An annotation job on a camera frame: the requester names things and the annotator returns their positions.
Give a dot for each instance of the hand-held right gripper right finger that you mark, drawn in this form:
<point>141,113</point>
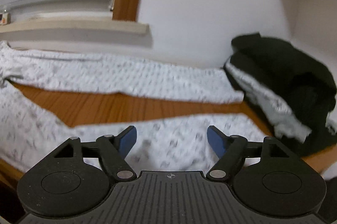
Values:
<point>217,141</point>

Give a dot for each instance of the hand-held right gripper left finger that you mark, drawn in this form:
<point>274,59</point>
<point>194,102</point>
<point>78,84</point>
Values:
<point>127,141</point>

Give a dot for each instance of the white patterned pajama pants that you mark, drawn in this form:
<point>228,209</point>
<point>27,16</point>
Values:
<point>131,76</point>

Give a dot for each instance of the grey white folded garment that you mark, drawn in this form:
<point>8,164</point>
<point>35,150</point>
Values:
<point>276,108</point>

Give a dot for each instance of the flat black folded garment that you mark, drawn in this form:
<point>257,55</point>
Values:
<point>310,145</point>

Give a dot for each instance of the thick black folded sweater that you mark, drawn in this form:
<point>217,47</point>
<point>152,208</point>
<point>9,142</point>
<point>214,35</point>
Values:
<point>284,66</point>

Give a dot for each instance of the beige window sill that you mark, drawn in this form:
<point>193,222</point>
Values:
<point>79,29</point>

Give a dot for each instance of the glass jar with orange label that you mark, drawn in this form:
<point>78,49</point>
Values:
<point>4,18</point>

